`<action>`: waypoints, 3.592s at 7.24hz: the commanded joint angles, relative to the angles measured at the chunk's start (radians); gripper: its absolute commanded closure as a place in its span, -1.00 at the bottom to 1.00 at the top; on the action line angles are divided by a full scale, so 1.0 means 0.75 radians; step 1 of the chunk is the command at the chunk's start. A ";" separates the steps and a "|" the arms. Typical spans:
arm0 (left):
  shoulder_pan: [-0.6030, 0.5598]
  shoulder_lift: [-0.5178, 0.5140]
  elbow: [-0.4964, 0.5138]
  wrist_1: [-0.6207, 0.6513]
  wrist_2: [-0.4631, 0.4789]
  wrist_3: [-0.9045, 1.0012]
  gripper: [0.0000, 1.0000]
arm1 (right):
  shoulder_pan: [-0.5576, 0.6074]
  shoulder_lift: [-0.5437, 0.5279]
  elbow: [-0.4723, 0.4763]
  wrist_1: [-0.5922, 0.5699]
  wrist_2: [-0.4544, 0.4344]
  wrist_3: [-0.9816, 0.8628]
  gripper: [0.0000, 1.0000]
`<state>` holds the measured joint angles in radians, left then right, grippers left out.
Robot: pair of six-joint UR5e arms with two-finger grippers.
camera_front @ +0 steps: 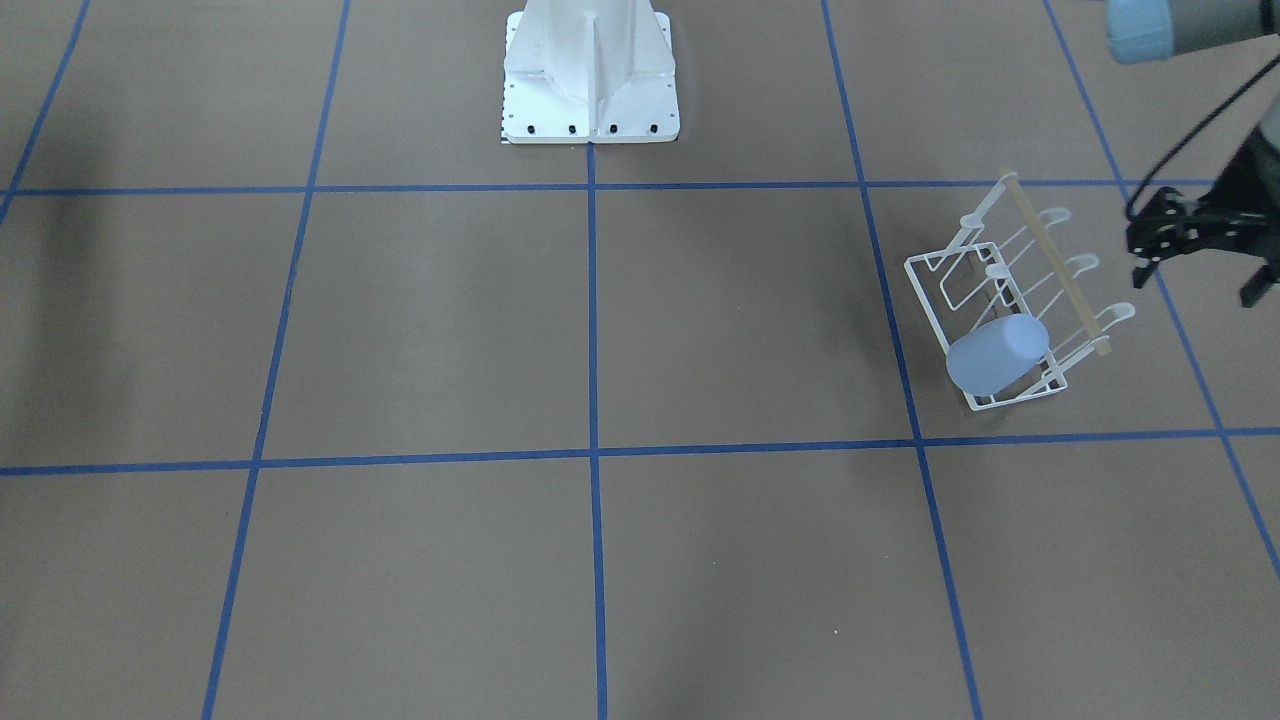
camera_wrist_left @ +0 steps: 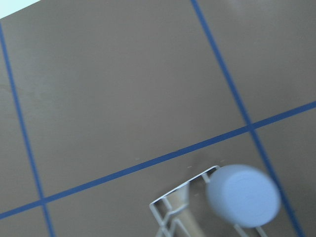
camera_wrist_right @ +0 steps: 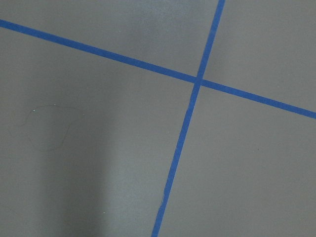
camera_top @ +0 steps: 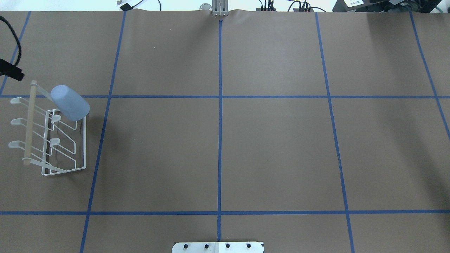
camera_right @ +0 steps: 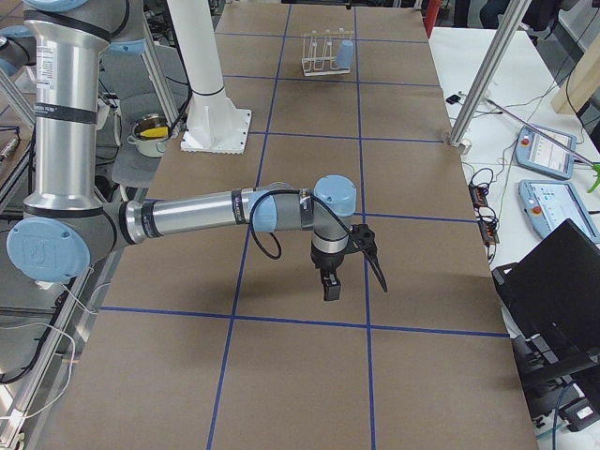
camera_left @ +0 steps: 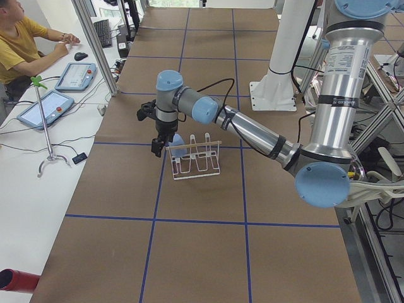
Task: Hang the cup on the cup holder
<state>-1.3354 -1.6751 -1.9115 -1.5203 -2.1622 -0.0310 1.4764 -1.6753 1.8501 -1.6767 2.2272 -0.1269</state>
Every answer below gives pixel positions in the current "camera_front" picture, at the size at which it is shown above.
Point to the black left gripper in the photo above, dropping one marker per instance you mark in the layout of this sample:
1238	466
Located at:
1256	180

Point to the light blue plastic cup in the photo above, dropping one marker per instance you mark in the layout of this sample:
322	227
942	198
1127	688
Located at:
994	355

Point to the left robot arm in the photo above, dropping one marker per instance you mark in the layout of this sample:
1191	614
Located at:
1142	31

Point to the white wire cup holder rack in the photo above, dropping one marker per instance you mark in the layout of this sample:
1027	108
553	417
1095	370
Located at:
1003	259

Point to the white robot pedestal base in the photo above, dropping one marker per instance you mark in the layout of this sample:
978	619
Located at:
579	72

